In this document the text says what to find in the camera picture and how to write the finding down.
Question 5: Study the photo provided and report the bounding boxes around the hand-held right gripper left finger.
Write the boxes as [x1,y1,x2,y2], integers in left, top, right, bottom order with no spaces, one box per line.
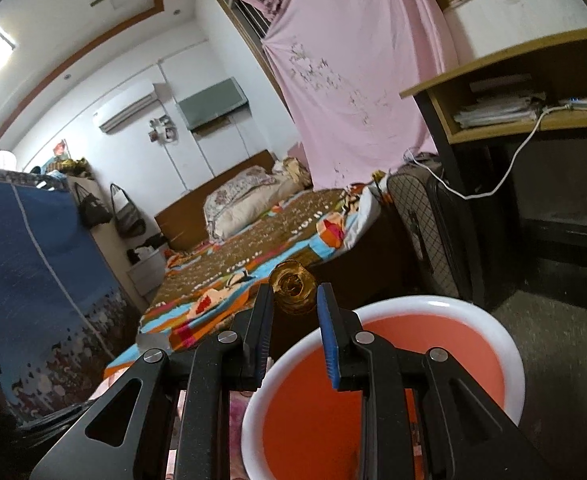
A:
[29,282,275,480]

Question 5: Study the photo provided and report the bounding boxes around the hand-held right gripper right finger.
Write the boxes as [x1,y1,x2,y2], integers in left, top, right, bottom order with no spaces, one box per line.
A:
[316,282,557,480]

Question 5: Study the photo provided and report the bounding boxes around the orange basin with white rim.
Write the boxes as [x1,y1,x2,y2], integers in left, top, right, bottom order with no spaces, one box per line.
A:
[240,296,527,480]

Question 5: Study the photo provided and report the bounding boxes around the colourful cartoon blanket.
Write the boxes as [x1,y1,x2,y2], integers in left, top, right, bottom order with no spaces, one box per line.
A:
[138,184,390,357]

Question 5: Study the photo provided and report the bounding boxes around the floral pillow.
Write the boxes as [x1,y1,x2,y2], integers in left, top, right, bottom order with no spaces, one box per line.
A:
[203,165,305,239]

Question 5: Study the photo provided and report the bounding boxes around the white nightstand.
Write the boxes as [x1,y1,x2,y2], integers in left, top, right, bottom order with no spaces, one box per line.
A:
[126,247,167,297]

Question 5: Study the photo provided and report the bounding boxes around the wooden bed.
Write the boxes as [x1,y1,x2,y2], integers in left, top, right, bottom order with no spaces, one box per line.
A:
[136,149,410,362]

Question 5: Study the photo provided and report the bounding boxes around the black items on nightstand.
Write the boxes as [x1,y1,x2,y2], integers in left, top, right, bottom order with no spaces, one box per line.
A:
[126,234,169,265]

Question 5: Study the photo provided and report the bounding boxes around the checkered suitcase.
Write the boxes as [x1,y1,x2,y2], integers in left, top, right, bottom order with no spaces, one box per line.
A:
[386,169,475,304]

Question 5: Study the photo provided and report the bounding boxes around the yellowish pillow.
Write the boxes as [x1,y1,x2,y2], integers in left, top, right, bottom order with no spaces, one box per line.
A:
[273,156,315,192]

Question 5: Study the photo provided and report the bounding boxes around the grey handbag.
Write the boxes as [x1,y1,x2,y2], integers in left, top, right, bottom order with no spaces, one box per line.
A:
[109,183,147,239]

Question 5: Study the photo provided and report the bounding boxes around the beige cabinet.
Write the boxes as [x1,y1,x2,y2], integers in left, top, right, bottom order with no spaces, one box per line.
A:
[66,175,140,282]

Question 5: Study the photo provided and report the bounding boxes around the black handbag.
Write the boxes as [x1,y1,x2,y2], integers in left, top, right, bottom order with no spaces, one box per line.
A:
[74,182,113,229]

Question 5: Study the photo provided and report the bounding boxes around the blue fabric wardrobe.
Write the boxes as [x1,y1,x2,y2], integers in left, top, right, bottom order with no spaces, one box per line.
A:
[0,166,142,429]

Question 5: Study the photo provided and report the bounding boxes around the clutter atop cabinet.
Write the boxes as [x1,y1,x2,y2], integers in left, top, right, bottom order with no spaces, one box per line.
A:
[30,139,95,182]

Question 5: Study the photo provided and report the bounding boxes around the white air conditioner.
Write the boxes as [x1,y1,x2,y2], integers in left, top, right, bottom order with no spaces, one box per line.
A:
[94,79,158,135]

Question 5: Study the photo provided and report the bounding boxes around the pink hanging sheet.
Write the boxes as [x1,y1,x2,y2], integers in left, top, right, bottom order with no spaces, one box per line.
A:
[262,0,447,192]

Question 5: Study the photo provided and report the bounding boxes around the stack of papers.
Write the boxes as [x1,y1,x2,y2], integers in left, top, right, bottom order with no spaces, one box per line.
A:
[452,91,547,131]

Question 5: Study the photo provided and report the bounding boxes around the barred window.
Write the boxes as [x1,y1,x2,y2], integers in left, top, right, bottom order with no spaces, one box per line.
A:
[208,0,324,57]

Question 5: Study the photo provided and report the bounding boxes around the wooden desk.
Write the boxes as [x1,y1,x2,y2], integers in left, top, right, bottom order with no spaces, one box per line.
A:
[399,25,587,311]

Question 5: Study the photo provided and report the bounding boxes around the wall ornaments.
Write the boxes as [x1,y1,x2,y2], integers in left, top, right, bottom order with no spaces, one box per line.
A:
[148,116,179,145]

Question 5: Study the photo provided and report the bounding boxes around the grey-green wall panel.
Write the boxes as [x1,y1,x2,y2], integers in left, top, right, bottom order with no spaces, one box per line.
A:
[176,77,249,132]

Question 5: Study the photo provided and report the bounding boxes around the white cable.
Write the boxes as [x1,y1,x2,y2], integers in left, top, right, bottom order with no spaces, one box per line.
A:
[402,104,570,201]

